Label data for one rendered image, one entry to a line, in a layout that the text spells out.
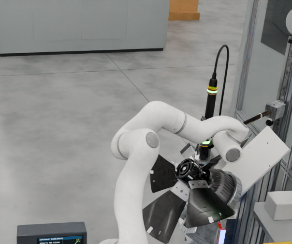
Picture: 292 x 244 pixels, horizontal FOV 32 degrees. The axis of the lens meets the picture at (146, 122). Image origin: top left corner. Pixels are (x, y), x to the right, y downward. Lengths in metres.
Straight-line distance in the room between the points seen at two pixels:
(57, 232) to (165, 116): 0.59
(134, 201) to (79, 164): 3.18
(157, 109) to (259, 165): 0.91
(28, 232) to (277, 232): 1.38
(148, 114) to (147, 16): 6.28
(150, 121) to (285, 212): 1.28
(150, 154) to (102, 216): 2.52
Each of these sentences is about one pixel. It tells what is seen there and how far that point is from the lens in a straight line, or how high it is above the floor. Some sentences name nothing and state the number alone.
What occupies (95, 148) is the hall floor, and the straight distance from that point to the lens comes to 5.19.
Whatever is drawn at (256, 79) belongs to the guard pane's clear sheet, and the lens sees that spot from 3.58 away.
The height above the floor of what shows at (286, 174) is 0.96.
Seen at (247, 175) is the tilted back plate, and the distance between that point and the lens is 2.64.
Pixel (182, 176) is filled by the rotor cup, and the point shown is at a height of 1.20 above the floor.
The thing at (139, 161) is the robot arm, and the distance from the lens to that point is 1.74.
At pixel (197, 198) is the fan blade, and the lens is 2.39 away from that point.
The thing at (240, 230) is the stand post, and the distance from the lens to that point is 2.86.
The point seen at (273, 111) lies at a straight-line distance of 2.81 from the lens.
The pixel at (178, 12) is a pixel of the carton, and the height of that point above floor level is 0.14.
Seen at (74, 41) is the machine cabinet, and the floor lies 0.20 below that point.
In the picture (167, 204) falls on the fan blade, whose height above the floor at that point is 1.06.
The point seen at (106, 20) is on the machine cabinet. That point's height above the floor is 0.52.
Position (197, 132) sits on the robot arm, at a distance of 1.97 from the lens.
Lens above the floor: 2.48
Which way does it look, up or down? 25 degrees down
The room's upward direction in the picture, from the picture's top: 5 degrees clockwise
